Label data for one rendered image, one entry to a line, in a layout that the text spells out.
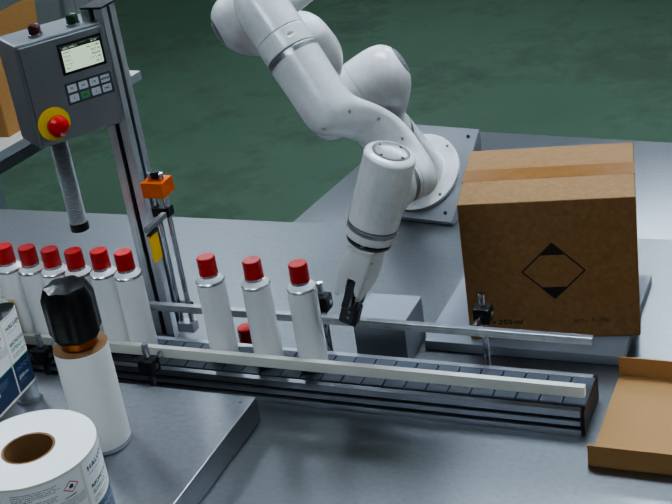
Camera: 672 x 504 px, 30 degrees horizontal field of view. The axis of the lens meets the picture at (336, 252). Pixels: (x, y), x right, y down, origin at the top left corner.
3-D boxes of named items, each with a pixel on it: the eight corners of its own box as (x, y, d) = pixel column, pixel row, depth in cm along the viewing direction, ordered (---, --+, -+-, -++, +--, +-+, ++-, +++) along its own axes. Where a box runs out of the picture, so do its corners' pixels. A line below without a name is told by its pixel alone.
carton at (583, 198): (470, 339, 227) (456, 204, 215) (481, 276, 248) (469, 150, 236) (641, 335, 220) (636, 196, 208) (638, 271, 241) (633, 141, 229)
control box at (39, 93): (21, 137, 228) (-6, 37, 219) (106, 110, 235) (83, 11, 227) (41, 151, 220) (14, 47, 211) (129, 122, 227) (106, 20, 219)
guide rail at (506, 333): (39, 301, 243) (37, 295, 243) (42, 298, 244) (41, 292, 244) (592, 345, 201) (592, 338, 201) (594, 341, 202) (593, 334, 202)
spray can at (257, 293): (251, 367, 223) (230, 265, 214) (263, 352, 227) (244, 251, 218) (277, 370, 221) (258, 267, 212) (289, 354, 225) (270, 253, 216)
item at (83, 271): (78, 351, 237) (52, 255, 228) (92, 337, 241) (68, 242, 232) (101, 354, 235) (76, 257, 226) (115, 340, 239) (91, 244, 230)
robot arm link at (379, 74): (353, 132, 272) (303, 77, 253) (423, 82, 269) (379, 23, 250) (376, 170, 266) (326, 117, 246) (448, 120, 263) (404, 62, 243)
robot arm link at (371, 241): (360, 200, 207) (356, 215, 208) (340, 223, 199) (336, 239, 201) (406, 218, 205) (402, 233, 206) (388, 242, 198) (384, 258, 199)
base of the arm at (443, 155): (376, 213, 284) (341, 177, 269) (388, 138, 291) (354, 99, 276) (454, 210, 275) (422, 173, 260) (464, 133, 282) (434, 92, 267)
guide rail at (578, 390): (24, 344, 240) (21, 335, 239) (27, 341, 241) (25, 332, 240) (584, 398, 198) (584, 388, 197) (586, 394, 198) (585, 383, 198)
